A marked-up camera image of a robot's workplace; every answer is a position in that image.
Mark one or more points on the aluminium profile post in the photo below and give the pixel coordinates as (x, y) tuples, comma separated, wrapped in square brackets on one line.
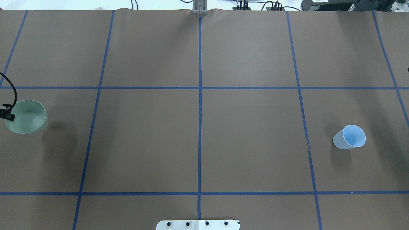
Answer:
[(199, 7)]

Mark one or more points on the white metal camera stand base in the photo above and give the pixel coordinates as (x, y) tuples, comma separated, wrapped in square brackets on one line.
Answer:
[(216, 224)]

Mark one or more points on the green ceramic bowl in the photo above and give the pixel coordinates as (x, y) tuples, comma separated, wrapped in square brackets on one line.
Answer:
[(30, 117)]

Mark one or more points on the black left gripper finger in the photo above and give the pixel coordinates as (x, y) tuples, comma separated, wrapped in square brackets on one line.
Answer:
[(6, 113)]

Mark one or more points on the black box with label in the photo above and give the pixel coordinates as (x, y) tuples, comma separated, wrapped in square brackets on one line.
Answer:
[(326, 5)]

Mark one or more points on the light blue plastic cup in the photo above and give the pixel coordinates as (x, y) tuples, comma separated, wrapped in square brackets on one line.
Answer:
[(351, 136)]

